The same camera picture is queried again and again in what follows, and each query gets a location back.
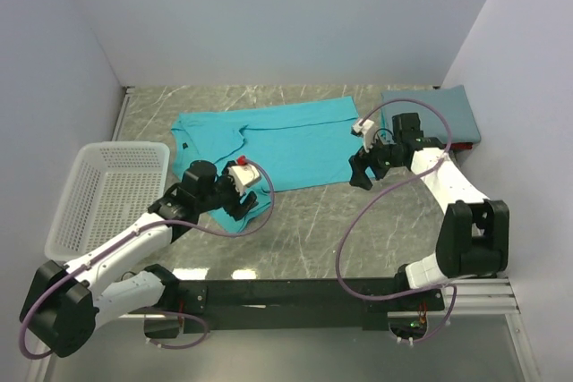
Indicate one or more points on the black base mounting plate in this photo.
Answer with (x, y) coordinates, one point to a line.
(282, 304)

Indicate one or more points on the turquoise t shirt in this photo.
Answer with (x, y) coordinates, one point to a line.
(298, 145)

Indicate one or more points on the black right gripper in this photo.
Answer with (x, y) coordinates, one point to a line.
(358, 164)

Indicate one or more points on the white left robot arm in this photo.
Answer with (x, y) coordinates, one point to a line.
(68, 302)

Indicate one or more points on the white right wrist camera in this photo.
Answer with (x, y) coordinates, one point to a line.
(366, 130)

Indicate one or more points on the white plastic laundry basket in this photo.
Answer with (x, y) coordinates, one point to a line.
(110, 185)

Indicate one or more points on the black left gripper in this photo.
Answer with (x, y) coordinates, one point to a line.
(237, 208)

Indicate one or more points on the aluminium rail frame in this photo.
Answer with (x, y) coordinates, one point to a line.
(476, 297)

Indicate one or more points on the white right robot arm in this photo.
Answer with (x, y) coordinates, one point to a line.
(474, 235)

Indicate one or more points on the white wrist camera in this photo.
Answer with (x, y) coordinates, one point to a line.
(244, 173)
(366, 130)

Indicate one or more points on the folded red t shirt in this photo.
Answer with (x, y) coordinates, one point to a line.
(461, 146)

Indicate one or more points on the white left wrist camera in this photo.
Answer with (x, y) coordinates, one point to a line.
(244, 173)

